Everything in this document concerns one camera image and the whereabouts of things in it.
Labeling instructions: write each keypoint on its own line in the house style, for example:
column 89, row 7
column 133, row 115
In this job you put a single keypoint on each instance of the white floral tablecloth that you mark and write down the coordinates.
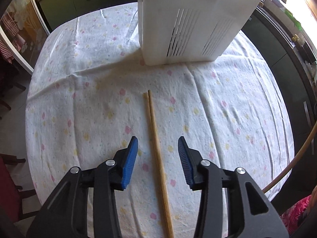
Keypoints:
column 153, row 118

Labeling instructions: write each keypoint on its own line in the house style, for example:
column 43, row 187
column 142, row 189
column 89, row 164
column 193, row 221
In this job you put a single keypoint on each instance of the dark wooden chair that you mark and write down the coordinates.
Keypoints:
column 12, row 194

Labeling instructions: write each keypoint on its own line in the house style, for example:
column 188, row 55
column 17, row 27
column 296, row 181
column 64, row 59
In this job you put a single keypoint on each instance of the pink patterned sleeve forearm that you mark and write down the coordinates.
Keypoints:
column 293, row 217

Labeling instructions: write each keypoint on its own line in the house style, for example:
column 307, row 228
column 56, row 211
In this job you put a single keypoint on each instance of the glass sliding door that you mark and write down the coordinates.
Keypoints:
column 32, row 30

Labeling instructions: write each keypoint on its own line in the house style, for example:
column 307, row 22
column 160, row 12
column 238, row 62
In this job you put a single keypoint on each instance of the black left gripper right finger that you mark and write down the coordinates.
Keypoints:
column 187, row 161

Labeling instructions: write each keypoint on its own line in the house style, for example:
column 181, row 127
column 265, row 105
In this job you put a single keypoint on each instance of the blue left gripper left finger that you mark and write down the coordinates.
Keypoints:
column 128, row 162

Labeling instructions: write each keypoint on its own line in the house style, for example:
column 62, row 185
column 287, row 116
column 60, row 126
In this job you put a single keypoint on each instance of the white plastic utensil holder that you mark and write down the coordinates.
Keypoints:
column 172, row 31

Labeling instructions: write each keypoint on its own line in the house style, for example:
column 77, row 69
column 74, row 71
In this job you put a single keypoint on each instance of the red checkered apron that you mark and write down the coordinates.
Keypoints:
column 11, row 30

